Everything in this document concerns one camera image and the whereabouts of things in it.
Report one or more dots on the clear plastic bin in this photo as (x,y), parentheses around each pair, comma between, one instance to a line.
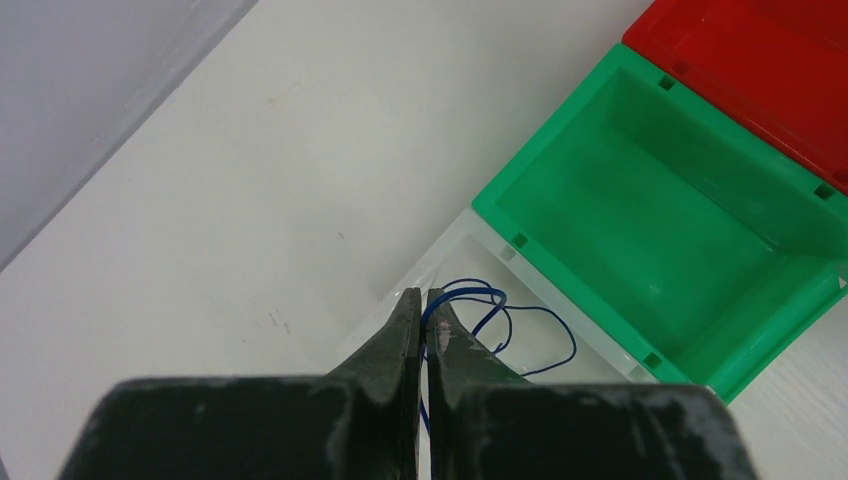
(542,333)

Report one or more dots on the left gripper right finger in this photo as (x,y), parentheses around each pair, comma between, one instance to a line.
(487,422)

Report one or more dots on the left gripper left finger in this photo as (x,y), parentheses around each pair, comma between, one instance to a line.
(358,421)

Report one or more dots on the red plastic bin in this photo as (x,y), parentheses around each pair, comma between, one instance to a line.
(779,68)

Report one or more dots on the green plastic bin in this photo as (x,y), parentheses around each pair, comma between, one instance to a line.
(697,247)

